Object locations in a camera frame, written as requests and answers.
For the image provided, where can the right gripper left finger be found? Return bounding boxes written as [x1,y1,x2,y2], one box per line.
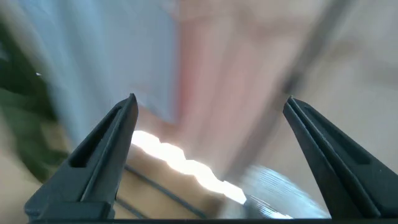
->
[24,93,139,220]

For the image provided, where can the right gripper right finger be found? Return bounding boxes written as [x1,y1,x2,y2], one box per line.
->
[282,95,398,219]

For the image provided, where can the pale grey shorts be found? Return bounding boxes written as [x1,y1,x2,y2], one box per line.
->
[18,0,180,147]

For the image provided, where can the white laundry basket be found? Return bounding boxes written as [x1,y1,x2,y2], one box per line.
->
[217,164,330,219]

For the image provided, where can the black clothes rack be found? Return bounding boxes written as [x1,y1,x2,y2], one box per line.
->
[114,0,355,219]

